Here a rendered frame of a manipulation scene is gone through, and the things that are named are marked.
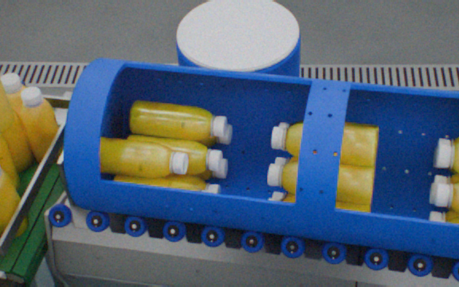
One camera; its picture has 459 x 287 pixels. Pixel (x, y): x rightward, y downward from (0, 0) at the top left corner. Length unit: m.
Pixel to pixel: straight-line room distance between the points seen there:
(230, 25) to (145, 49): 1.68
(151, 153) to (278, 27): 0.54
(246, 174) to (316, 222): 0.28
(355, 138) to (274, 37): 0.49
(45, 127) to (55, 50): 1.91
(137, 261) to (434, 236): 0.58
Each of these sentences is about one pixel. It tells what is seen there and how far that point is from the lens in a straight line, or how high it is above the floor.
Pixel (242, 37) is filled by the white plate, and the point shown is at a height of 1.04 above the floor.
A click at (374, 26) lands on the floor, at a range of 3.53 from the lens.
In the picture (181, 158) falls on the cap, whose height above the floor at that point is 1.11.
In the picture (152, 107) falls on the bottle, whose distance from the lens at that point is 1.46.
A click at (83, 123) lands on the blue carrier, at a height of 1.20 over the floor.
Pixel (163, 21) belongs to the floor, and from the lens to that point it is 3.60.
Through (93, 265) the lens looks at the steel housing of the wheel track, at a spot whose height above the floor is 0.86.
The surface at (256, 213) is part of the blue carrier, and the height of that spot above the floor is 1.09.
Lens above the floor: 2.10
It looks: 46 degrees down
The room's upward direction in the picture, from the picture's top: 4 degrees counter-clockwise
